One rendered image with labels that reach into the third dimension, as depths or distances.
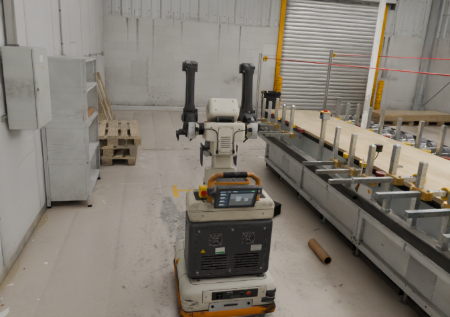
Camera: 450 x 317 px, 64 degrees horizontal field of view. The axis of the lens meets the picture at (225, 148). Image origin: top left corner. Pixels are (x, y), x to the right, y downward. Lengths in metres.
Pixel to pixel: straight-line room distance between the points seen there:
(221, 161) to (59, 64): 2.04
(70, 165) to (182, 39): 6.77
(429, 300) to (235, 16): 8.85
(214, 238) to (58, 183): 2.28
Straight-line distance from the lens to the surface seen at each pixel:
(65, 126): 3.97
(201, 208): 2.20
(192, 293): 2.40
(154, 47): 10.18
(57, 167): 4.11
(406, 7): 12.88
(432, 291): 2.91
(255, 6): 10.69
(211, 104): 2.47
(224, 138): 2.44
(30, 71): 3.02
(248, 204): 2.23
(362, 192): 2.92
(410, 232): 2.53
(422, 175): 2.46
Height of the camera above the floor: 1.70
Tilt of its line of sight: 15 degrees down
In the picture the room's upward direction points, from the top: 3 degrees clockwise
